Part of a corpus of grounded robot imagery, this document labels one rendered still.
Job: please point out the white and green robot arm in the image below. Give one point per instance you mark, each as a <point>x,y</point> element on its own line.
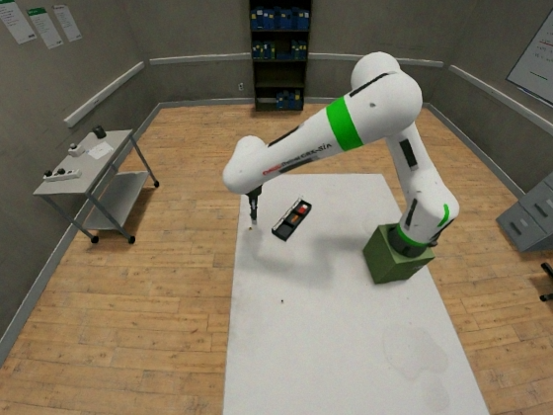
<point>388,103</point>

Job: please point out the dark grey three-compartment bin rack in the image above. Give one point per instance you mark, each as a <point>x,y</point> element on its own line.
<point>284,228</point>

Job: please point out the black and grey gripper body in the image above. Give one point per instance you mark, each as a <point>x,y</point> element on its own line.
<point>255,193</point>

